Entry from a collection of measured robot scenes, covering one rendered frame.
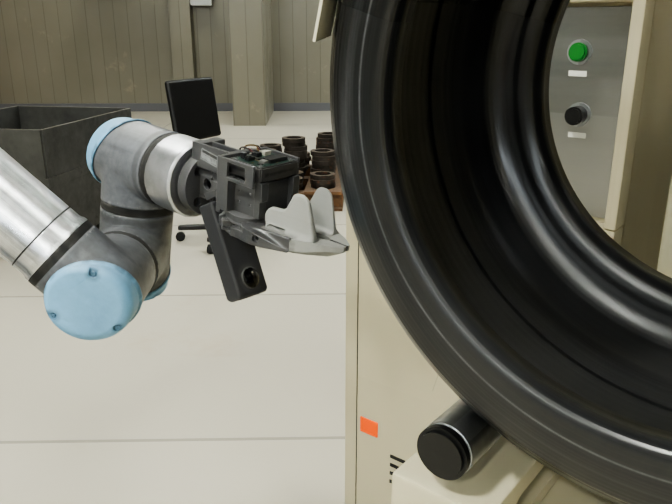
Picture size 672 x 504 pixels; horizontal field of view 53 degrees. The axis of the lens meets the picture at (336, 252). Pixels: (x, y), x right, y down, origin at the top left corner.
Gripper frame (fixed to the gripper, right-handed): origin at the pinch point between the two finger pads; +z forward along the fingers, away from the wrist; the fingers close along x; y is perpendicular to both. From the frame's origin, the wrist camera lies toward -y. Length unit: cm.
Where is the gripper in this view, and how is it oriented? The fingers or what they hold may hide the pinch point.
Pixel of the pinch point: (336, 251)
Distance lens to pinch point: 67.9
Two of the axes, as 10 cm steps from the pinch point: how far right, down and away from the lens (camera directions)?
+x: 6.2, -2.5, 7.5
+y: 1.0, -9.2, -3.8
